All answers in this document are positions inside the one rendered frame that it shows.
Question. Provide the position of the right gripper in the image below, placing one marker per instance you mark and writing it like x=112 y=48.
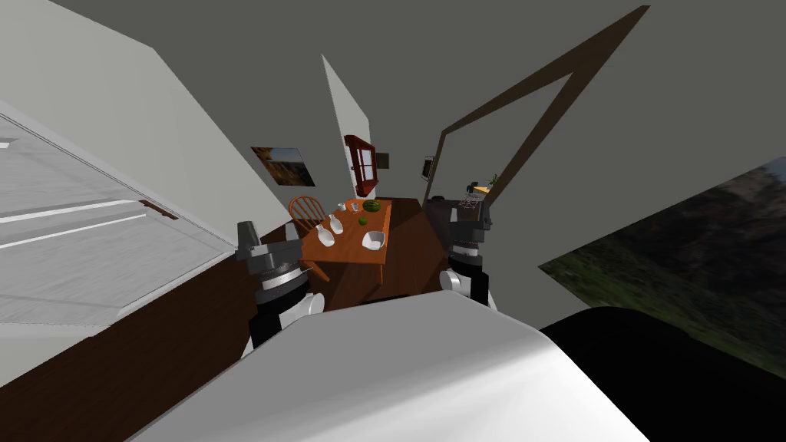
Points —
x=470 y=232

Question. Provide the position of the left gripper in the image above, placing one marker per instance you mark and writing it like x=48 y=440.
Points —
x=273 y=250

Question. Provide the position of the dark brown cabinet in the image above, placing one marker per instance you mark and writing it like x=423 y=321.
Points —
x=437 y=222

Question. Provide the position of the orange wooden chair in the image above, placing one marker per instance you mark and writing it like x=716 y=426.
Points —
x=305 y=212

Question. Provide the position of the orange wooden dining table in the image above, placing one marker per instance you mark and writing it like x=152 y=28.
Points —
x=350 y=247

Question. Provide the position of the red framed window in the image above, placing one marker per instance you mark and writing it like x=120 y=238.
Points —
x=362 y=162

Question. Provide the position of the white door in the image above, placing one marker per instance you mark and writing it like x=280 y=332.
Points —
x=92 y=245

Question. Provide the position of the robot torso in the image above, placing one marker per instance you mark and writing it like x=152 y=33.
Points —
x=393 y=380

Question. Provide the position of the orange landscape wall picture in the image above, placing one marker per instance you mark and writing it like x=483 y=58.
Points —
x=284 y=166

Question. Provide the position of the small framed wall picture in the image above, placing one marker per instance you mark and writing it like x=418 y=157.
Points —
x=427 y=167

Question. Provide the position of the small dark wall picture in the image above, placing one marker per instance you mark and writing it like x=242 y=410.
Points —
x=383 y=161

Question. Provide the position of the large green landscape wall picture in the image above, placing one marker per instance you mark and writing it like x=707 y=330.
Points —
x=694 y=264

